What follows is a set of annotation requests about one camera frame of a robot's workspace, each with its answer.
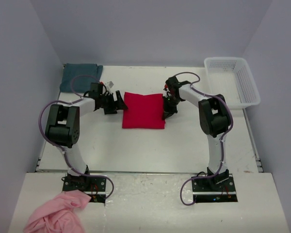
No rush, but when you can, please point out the red t shirt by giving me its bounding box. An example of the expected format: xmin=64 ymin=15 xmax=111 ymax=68
xmin=122 ymin=92 xmax=165 ymax=130

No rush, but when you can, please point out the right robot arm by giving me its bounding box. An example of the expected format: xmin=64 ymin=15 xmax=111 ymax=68
xmin=162 ymin=76 xmax=233 ymax=186

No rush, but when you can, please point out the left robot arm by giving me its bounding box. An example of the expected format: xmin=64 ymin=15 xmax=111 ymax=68
xmin=42 ymin=82 xmax=128 ymax=180

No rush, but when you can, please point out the folded grey-blue t shirt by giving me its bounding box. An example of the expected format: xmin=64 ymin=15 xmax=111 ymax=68
xmin=60 ymin=63 xmax=103 ymax=93

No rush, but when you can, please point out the white plastic basket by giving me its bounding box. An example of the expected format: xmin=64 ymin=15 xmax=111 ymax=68
xmin=204 ymin=57 xmax=260 ymax=109

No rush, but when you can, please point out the pink t shirt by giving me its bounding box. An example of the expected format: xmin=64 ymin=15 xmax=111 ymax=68
xmin=23 ymin=190 xmax=91 ymax=233

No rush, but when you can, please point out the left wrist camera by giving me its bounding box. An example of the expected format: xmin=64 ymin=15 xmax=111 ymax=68
xmin=100 ymin=81 xmax=114 ymax=89

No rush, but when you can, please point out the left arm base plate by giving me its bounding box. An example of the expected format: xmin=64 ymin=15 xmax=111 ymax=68
xmin=61 ymin=174 xmax=107 ymax=204

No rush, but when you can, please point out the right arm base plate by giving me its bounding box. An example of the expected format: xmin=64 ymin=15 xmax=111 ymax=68
xmin=192 ymin=169 xmax=238 ymax=203

